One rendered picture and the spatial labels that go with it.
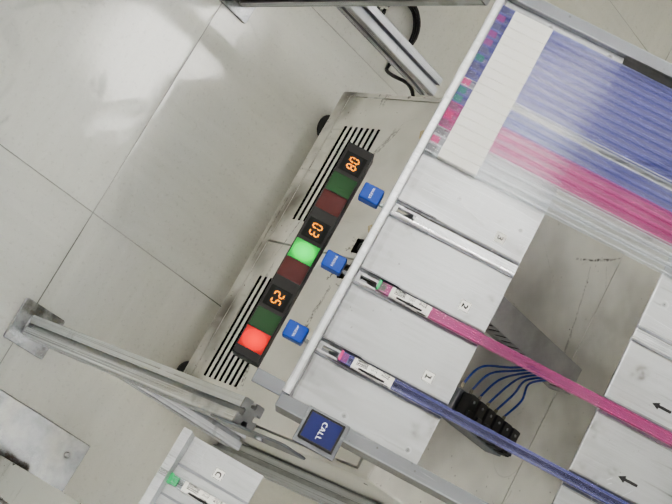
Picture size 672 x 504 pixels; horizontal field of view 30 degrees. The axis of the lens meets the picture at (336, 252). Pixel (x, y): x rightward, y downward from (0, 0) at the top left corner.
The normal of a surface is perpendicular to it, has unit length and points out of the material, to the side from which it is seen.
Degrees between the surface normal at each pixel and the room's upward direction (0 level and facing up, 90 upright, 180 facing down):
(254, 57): 0
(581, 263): 0
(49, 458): 0
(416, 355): 45
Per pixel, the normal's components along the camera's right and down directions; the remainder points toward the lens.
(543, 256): 0.65, 0.15
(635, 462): 0.04, -0.25
